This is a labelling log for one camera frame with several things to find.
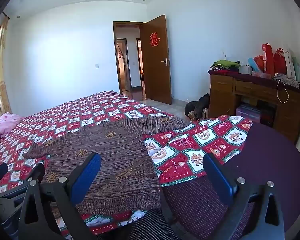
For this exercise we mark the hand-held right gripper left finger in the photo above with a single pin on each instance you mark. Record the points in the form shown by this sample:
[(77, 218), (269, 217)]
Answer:
[(87, 177)]

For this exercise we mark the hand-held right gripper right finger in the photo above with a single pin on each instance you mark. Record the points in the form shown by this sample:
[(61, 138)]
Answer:
[(216, 175)]

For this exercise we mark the brown knitted sweater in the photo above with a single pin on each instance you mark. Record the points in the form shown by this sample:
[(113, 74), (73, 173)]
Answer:
[(115, 160)]

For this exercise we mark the pile of folded clothes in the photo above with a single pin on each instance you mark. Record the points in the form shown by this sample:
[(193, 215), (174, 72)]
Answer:
[(225, 65)]

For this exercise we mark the red checkered printed blanket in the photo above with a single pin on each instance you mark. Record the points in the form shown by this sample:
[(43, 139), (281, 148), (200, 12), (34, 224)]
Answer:
[(197, 142)]

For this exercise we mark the pink pillow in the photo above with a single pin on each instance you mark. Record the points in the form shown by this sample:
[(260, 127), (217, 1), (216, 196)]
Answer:
[(5, 126)]

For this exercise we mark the purple dotted bed sheet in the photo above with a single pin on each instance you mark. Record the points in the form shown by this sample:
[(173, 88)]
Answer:
[(265, 160)]

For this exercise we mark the purple storage box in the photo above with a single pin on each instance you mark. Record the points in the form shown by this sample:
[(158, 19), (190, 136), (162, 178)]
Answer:
[(247, 112)]

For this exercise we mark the black bag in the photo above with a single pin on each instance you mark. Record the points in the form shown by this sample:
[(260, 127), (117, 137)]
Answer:
[(197, 106)]

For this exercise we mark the person's dark knitted clothing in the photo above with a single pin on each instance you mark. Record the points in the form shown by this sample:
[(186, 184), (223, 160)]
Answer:
[(145, 226)]

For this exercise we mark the dark storage box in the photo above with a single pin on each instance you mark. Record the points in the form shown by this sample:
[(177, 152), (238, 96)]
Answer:
[(268, 115)]

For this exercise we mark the wooden desk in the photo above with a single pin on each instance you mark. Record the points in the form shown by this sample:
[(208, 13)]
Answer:
[(287, 115)]

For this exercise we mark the dark red desk cloth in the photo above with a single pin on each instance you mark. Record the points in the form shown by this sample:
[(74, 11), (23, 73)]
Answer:
[(255, 78)]

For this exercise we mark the pink tissue box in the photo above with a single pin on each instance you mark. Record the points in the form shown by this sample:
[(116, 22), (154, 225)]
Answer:
[(261, 75)]

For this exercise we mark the white container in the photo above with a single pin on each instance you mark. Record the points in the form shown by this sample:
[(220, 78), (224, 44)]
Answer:
[(245, 69)]

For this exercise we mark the brown wooden door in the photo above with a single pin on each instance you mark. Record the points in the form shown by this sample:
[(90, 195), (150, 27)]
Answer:
[(157, 80)]

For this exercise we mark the light blue bag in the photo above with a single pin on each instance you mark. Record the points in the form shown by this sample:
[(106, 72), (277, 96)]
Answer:
[(252, 64)]

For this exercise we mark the small red bag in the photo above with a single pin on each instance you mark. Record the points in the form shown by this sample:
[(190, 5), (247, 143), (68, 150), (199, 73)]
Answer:
[(259, 62)]

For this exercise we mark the white paper bag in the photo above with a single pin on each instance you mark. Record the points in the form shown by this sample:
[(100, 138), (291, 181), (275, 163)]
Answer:
[(289, 65)]

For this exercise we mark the pale green bag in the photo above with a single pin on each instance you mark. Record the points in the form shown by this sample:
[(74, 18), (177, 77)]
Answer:
[(299, 71)]

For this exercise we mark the red paper door decoration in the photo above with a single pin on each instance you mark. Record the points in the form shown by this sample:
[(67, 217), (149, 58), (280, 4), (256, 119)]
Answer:
[(154, 39)]

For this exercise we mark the brown door frame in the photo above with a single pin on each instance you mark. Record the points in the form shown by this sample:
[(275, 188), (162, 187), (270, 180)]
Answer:
[(115, 55)]

